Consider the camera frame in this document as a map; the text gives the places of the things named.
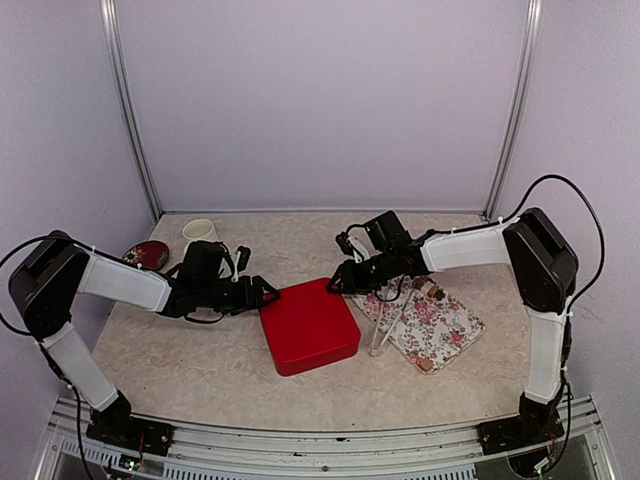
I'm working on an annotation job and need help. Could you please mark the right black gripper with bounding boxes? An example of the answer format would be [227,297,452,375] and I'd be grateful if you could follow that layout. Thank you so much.
[326,249,397,294]

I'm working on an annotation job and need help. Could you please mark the aluminium table front rail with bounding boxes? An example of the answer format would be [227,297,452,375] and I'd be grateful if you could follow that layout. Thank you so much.
[31,397,620,479]

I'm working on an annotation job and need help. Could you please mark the brown sweet chocolate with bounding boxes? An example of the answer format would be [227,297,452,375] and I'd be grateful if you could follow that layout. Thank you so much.
[420,360,433,373]

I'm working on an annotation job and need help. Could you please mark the red floral saucer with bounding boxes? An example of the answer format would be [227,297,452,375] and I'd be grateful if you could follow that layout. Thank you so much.
[122,240,170,272]

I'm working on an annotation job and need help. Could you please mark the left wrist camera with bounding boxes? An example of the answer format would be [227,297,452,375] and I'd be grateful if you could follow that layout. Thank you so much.
[220,246,251,283]

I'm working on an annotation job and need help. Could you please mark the white square chocolate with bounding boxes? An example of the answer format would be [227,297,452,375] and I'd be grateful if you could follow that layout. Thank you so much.
[421,283,434,295]

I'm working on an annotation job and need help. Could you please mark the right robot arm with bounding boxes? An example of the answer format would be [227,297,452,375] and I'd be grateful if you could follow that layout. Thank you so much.
[327,207,579,444]

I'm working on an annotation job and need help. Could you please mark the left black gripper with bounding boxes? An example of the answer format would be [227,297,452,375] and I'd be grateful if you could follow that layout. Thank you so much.
[197,275,281,316]

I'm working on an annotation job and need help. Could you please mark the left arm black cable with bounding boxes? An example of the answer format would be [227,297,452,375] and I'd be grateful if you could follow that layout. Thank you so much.
[0,234,96,337]

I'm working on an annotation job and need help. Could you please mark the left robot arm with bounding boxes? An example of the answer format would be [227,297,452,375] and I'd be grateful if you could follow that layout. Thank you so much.
[1,230,281,445]

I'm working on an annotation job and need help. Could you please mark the floral rectangular tray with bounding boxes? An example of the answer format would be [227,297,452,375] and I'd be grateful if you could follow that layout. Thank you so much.
[352,276,486,374]

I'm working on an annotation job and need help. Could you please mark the silver metal serving tongs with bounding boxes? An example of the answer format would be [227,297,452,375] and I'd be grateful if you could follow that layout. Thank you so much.
[368,276,414,357]

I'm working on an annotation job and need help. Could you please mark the left aluminium frame post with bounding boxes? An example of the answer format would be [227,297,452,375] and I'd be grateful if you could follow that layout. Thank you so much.
[100,0,164,223]

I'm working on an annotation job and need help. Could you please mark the red box lid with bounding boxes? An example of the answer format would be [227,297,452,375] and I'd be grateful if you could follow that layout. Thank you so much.
[260,278,361,377]

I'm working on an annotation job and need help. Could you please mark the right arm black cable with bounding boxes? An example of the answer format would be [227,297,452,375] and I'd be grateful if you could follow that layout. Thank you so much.
[499,173,607,316]

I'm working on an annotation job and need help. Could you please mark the cream ceramic mug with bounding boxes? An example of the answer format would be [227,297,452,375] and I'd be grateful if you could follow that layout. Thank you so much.
[182,218,219,254]

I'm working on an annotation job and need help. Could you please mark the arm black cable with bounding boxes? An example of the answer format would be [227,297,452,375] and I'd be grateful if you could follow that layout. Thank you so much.
[0,234,96,337]
[499,173,607,316]

